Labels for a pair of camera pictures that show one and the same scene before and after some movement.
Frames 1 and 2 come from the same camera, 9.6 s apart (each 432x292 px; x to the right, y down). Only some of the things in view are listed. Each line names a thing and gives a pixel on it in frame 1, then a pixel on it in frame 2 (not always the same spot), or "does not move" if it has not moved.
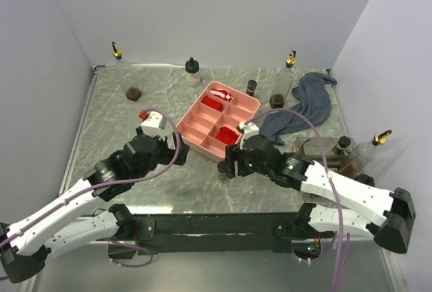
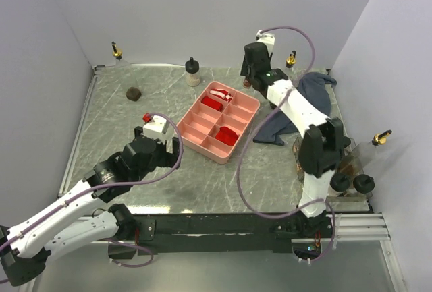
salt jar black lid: x=193 y=76 does not move
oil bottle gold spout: x=381 y=137 does not move
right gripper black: x=232 y=153 -> x=244 y=71
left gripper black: x=169 y=154 does not move
